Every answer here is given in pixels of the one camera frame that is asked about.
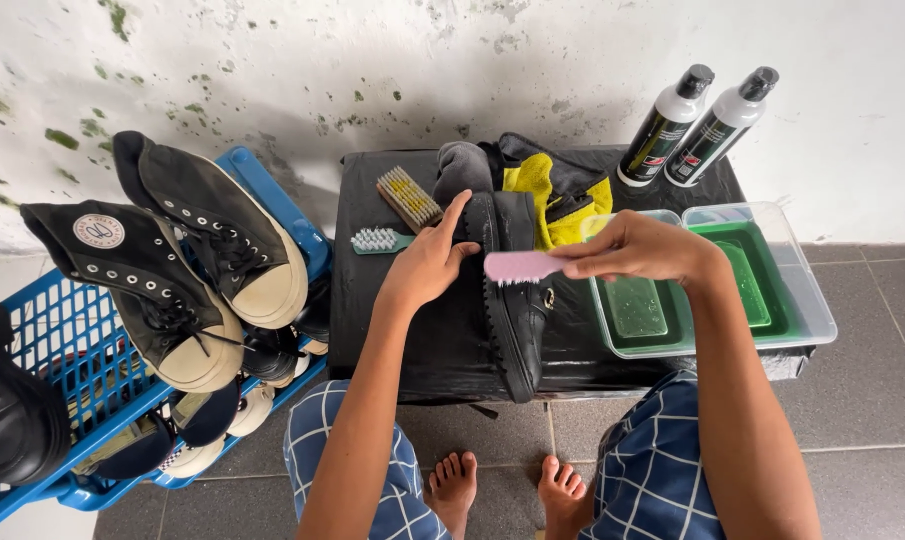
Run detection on yellow and black cloth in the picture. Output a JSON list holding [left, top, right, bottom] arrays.
[[478, 132, 615, 252]]

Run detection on blue checked shorts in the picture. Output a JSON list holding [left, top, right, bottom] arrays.
[[283, 369, 728, 540]]

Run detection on wooden brush with yellow bristles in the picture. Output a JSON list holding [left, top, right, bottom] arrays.
[[376, 165, 445, 235]]

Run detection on person's left hand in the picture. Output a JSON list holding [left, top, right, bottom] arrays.
[[379, 189, 482, 311]]

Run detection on navy shoes with white soles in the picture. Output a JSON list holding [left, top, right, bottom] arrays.
[[92, 375, 277, 481]]

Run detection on black leather loafer shoe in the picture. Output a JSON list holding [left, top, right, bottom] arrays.
[[461, 190, 556, 405]]

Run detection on black plastic table cover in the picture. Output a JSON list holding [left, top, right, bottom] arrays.
[[328, 145, 818, 407]]

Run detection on person's foot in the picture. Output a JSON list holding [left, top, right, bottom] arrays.
[[427, 450, 479, 540], [537, 455, 596, 540]]

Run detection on green brush with white bristles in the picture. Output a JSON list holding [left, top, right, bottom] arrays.
[[350, 227, 416, 256]]

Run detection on person's right hand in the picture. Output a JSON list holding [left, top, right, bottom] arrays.
[[548, 210, 720, 291]]

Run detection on black low shoes cream soles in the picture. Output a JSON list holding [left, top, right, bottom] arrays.
[[241, 276, 332, 388]]

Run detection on person's right foot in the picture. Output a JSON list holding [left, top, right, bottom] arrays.
[[537, 455, 596, 540]]

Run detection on pink plastic scrub brush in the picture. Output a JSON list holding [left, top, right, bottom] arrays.
[[484, 249, 575, 288]]

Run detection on grey cloth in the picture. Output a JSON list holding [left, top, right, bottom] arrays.
[[432, 141, 495, 213]]

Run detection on black shoe with gold buckle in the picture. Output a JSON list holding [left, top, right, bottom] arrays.
[[0, 295, 72, 488]]

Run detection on clear tub with green liquid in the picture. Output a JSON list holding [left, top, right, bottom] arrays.
[[681, 201, 839, 348], [580, 209, 695, 360]]

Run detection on black high-top sneaker round patch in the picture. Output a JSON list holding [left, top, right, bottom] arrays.
[[20, 199, 245, 395]]

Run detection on black white cleaner bottle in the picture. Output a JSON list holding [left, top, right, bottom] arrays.
[[664, 66, 780, 189], [617, 63, 716, 189]]

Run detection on person's left foot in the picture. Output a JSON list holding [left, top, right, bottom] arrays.
[[427, 450, 479, 540]]

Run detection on blue plastic basket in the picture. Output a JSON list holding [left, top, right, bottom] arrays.
[[0, 145, 334, 538]]

